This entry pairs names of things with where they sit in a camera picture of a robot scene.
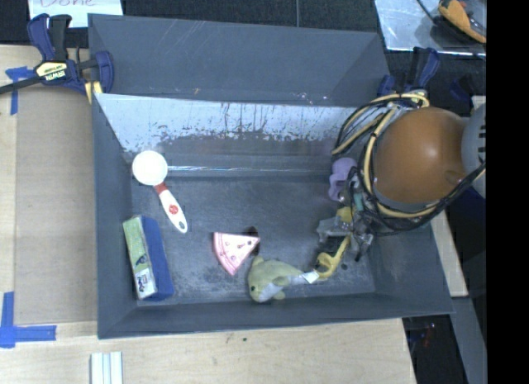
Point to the yellow-green plush dolphin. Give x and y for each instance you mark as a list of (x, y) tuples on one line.
[(266, 277)]

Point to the grey metal bin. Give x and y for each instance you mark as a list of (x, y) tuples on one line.
[(248, 205)]

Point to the pink toy pizza slice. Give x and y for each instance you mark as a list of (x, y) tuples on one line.
[(231, 252)]

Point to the blue box green label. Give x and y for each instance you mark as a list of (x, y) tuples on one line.
[(159, 258)]

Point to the brown flat board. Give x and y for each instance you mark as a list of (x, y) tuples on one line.
[(53, 209)]

